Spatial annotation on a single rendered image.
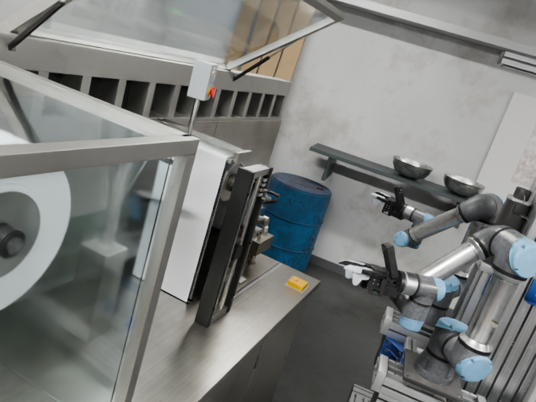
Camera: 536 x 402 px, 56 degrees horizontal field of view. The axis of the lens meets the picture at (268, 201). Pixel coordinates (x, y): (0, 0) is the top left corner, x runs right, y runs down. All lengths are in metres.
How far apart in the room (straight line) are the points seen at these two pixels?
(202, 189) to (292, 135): 3.15
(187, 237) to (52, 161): 1.10
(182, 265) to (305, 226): 2.57
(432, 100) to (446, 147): 0.42
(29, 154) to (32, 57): 0.75
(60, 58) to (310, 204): 3.03
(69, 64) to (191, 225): 0.63
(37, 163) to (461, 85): 4.21
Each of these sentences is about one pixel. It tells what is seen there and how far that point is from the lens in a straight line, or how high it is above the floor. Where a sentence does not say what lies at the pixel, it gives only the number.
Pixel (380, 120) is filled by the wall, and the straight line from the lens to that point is 4.65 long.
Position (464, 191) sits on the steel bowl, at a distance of 4.28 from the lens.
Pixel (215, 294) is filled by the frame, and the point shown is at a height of 1.02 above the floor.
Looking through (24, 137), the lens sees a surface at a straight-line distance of 0.76.
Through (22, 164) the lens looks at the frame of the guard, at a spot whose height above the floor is 1.59.
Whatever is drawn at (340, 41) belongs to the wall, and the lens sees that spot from 4.70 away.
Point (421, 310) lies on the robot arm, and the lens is 1.76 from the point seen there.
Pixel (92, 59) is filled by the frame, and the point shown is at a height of 1.62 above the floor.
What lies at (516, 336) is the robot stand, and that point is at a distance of 2.28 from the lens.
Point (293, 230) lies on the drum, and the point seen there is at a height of 0.46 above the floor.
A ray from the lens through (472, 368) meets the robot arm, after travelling 1.94.
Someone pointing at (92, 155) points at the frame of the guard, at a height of 1.59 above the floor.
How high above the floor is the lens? 1.79
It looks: 16 degrees down
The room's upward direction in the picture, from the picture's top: 17 degrees clockwise
